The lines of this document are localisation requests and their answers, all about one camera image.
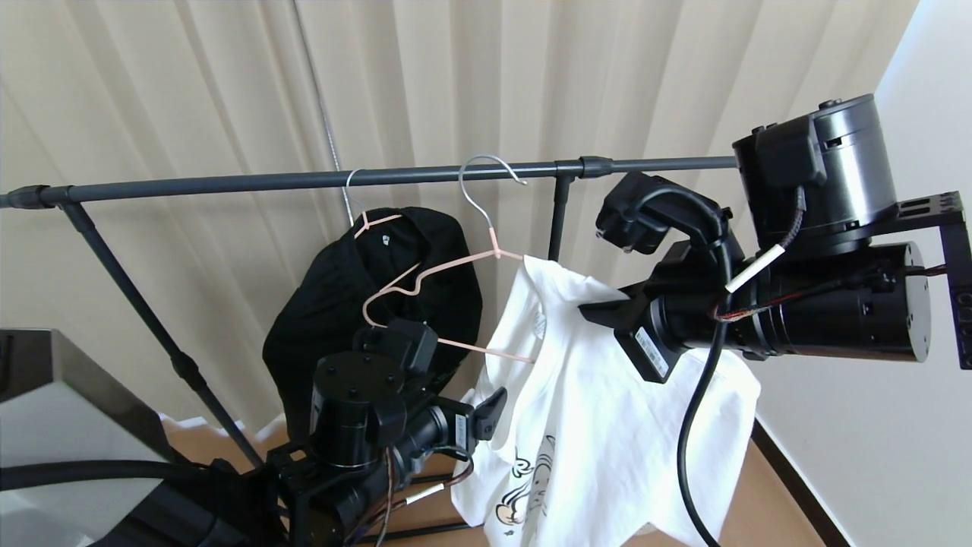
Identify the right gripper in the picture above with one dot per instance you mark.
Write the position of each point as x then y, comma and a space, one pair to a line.
699, 311

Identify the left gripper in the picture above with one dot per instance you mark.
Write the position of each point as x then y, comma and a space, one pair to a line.
452, 433

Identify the black shorts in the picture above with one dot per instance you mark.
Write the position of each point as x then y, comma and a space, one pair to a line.
425, 304

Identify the white printed tank top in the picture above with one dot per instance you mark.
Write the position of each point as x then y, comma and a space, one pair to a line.
607, 425

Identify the pink clothes hanger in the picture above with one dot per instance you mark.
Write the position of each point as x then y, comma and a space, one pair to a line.
456, 263
376, 222

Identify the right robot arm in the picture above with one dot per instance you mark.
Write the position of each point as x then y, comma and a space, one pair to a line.
835, 304

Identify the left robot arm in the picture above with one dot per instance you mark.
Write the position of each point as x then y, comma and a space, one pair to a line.
76, 425

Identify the black clothes rack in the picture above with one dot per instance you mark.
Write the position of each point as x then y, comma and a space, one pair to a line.
228, 182

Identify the beige curtain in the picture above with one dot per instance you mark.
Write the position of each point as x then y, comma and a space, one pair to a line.
190, 83

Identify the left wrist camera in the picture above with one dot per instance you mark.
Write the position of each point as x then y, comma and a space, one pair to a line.
406, 342

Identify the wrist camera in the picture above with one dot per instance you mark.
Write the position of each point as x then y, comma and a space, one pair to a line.
406, 342
645, 213

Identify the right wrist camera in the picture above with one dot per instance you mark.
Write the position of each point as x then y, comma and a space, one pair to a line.
645, 213

